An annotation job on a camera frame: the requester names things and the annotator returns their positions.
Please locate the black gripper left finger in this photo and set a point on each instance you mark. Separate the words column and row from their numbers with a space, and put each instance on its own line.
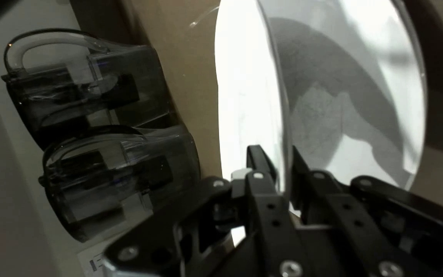
column 269, row 220

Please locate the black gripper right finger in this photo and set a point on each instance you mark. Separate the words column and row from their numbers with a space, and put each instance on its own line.
column 330, row 220

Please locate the white dinner plate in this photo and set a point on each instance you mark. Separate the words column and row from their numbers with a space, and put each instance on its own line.
column 335, row 92

